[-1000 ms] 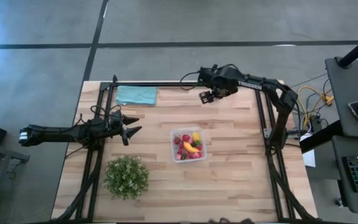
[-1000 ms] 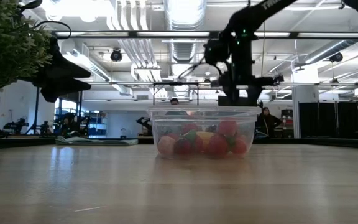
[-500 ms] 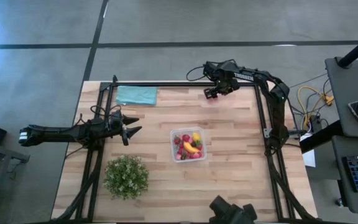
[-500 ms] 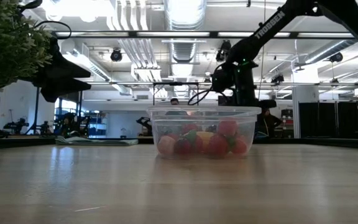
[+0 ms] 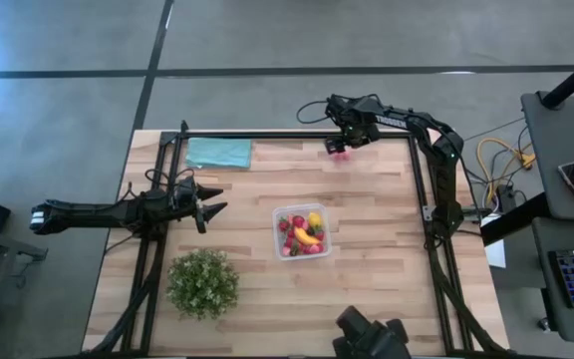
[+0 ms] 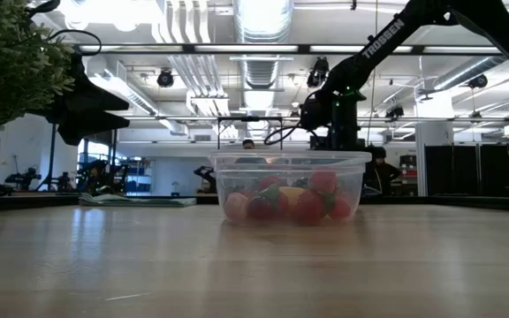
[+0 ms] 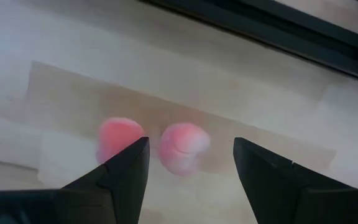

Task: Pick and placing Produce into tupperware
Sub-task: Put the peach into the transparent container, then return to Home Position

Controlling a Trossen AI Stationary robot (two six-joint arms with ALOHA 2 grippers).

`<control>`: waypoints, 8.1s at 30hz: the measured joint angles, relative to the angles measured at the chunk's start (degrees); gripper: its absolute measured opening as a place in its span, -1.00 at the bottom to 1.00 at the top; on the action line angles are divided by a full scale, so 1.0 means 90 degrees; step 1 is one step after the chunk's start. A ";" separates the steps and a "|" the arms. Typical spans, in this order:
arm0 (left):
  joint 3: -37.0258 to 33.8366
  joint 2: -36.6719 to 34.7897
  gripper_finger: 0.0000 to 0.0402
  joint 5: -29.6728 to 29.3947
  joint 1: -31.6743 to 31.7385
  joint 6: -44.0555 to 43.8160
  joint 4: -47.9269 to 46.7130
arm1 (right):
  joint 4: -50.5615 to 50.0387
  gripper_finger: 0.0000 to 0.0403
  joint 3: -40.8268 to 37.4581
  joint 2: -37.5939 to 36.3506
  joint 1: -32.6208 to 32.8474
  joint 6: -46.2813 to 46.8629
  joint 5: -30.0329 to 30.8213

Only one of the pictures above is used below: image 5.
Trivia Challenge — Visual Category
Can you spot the green potted plant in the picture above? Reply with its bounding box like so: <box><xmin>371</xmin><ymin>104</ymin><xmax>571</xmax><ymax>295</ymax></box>
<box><xmin>164</xmin><ymin>247</ymin><xmax>241</xmax><ymax>321</ymax></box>

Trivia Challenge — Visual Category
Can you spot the yellow floor cable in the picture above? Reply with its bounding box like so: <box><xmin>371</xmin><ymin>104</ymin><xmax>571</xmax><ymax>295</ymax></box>
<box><xmin>475</xmin><ymin>138</ymin><xmax>536</xmax><ymax>205</ymax></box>

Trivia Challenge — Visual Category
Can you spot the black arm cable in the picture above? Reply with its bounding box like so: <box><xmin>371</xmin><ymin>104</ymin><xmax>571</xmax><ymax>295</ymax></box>
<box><xmin>296</xmin><ymin>93</ymin><xmax>383</xmax><ymax>125</ymax></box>
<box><xmin>117</xmin><ymin>168</ymin><xmax>196</xmax><ymax>200</ymax></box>

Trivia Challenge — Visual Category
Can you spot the yellow toy banana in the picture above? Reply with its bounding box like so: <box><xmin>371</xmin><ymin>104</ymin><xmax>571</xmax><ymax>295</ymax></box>
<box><xmin>293</xmin><ymin>226</ymin><xmax>321</xmax><ymax>246</ymax></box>

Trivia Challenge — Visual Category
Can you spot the black desk beam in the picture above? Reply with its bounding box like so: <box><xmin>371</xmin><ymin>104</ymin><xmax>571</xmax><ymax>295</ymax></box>
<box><xmin>479</xmin><ymin>191</ymin><xmax>550</xmax><ymax>246</ymax></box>

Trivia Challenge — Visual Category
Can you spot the clear plastic tupperware container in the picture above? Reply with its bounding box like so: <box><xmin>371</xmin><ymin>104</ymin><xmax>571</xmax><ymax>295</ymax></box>
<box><xmin>271</xmin><ymin>202</ymin><xmax>333</xmax><ymax>262</ymax></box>

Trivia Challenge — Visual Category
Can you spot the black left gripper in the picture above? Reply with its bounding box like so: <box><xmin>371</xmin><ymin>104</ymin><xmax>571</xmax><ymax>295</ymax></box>
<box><xmin>166</xmin><ymin>174</ymin><xmax>229</xmax><ymax>234</ymax></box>

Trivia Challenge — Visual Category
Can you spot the black slanted pole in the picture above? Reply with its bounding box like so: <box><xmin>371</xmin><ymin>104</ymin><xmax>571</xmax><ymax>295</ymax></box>
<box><xmin>538</xmin><ymin>47</ymin><xmax>574</xmax><ymax>110</ymax></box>

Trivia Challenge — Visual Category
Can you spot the black bulky device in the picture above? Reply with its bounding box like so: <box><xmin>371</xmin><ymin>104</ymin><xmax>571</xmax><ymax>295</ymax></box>
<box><xmin>331</xmin><ymin>304</ymin><xmax>413</xmax><ymax>359</ymax></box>

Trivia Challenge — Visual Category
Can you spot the white paper sheet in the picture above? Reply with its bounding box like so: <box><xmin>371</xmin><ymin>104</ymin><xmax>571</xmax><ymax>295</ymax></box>
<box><xmin>478</xmin><ymin>212</ymin><xmax>508</xmax><ymax>269</ymax></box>

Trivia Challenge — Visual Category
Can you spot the grey desk with pole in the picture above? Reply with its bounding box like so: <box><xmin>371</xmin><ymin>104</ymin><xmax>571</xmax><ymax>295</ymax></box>
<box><xmin>519</xmin><ymin>91</ymin><xmax>574</xmax><ymax>223</ymax></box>

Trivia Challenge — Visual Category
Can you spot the teal folded cloth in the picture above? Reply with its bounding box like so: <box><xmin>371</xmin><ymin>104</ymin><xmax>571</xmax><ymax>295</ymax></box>
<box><xmin>183</xmin><ymin>137</ymin><xmax>253</xmax><ymax>170</ymax></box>

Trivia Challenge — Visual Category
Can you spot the black metal table frame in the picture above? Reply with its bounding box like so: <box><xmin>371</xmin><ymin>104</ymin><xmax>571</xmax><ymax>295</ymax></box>
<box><xmin>80</xmin><ymin>118</ymin><xmax>520</xmax><ymax>359</ymax></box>

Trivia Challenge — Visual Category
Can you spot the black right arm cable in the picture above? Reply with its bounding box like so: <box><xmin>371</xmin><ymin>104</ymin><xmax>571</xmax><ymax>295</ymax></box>
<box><xmin>296</xmin><ymin>93</ymin><xmax>383</xmax><ymax>125</ymax></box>

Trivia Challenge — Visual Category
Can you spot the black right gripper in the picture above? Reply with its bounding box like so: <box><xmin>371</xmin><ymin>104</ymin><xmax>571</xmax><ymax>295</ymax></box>
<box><xmin>324</xmin><ymin>93</ymin><xmax>383</xmax><ymax>155</ymax></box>

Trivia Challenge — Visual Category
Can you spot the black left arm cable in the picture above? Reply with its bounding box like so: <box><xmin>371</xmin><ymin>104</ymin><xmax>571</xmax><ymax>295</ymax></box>
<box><xmin>117</xmin><ymin>168</ymin><xmax>196</xmax><ymax>200</ymax></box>

